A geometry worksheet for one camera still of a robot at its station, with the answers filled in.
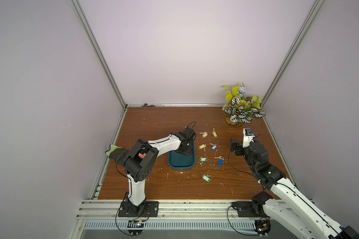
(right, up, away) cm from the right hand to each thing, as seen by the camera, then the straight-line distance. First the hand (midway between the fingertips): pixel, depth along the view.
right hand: (241, 135), depth 76 cm
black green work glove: (-74, -15, +20) cm, 78 cm away
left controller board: (-54, -43, -4) cm, 70 cm away
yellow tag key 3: (-17, -10, +21) cm, 29 cm away
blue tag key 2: (-7, -18, +14) cm, 24 cm away
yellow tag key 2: (-8, -2, +27) cm, 29 cm away
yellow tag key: (-15, -3, +27) cm, 31 cm away
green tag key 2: (-17, -25, +7) cm, 32 cm away
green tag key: (-18, -17, +15) cm, 29 cm away
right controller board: (+8, -43, -6) cm, 44 cm away
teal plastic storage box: (-34, -18, +14) cm, 41 cm away
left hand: (-27, -12, +18) cm, 35 cm away
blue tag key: (-10, -10, +21) cm, 26 cm away
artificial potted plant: (+4, +15, +12) cm, 19 cm away
